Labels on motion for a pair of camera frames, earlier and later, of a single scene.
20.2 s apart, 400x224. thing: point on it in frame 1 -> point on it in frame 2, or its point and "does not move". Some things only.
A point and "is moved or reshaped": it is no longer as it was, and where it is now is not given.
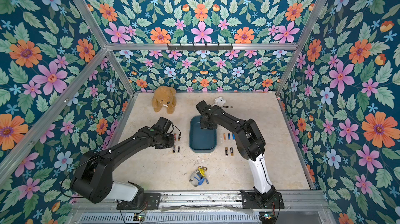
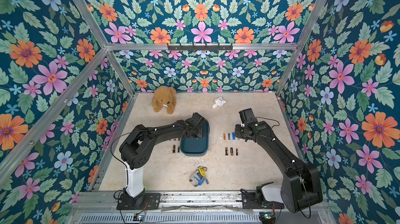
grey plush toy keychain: [198, 176] does not move
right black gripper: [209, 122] -> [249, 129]
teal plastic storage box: [201, 140] is moved or reshaped
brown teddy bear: [164, 96] does not move
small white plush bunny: [220, 101] does not move
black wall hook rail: [199, 47] does not move
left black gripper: [172, 142] -> [201, 132]
